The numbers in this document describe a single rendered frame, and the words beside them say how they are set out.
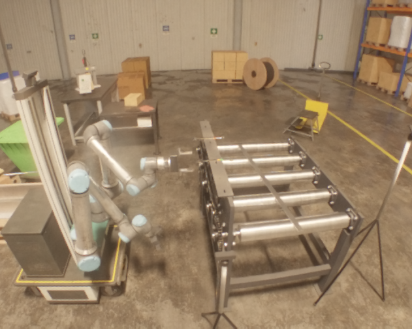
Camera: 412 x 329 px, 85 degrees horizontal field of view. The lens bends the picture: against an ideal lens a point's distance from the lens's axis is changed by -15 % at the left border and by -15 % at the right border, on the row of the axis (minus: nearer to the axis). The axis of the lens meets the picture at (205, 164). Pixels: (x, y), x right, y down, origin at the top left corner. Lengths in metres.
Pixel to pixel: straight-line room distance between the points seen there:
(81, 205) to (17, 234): 0.72
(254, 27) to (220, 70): 3.63
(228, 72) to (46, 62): 8.05
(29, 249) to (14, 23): 12.08
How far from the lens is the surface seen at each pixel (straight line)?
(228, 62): 9.26
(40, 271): 2.43
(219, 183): 1.60
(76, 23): 12.45
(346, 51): 14.41
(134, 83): 7.41
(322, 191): 2.15
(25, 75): 1.76
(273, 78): 8.71
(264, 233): 1.72
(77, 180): 1.49
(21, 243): 2.23
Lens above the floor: 2.08
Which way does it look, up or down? 30 degrees down
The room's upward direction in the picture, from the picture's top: straight up
